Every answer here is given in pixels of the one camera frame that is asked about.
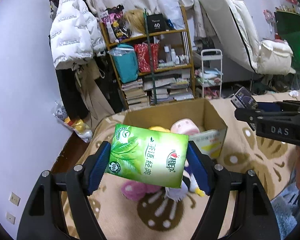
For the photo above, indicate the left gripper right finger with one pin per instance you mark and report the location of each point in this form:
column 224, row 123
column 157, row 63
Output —
column 253, row 216

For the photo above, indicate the beige patterned fleece blanket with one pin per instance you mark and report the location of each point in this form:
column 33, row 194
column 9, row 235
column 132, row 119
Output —
column 157, row 217

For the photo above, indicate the yellow plush toy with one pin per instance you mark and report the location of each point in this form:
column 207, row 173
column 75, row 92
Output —
column 159, row 128

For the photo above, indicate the stack of books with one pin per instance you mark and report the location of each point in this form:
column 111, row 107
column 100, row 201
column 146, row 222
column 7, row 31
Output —
column 134, row 92

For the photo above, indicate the black box number 40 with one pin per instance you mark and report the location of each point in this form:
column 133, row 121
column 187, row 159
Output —
column 155, row 23

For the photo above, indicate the green tissue pack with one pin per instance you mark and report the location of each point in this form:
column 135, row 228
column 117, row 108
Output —
column 148, row 156

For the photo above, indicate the cardboard box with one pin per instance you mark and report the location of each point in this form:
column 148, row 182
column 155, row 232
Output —
column 196, row 118

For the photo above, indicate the lower wall socket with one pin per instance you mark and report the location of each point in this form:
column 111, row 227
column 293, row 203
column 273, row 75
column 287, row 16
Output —
column 10, row 218

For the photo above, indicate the pink swiss roll plush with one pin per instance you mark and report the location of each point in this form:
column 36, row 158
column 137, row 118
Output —
column 185, row 127

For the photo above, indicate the plastic bag with toys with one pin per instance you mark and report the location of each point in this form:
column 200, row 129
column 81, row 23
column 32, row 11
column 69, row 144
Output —
column 78, row 126

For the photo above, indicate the blue fleece blanket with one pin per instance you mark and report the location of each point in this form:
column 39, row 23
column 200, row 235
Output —
column 286, row 209

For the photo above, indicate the blonde wig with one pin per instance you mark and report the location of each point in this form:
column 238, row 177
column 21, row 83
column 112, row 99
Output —
column 136, row 22

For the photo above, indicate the red gift bag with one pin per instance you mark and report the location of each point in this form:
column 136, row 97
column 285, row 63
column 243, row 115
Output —
column 143, row 58

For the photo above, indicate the wooden bookshelf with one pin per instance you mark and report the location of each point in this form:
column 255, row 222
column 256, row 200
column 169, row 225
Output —
column 173, row 80

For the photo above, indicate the teal bag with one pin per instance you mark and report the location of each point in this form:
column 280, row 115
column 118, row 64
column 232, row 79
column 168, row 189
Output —
column 126, row 62

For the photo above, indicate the purple haired plush doll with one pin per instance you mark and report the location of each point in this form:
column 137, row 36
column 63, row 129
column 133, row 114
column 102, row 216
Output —
column 188, row 184

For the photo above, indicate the white puffer jacket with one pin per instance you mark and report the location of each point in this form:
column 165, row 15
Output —
column 75, row 37

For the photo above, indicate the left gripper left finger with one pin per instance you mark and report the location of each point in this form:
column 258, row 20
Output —
column 43, row 216

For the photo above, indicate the wall socket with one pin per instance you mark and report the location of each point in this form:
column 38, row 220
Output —
column 14, row 199
column 10, row 218

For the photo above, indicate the white rolling cart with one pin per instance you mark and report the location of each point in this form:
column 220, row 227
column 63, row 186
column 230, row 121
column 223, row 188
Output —
column 209, row 75

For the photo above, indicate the cream cushion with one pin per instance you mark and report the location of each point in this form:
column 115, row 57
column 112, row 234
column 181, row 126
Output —
column 275, row 58

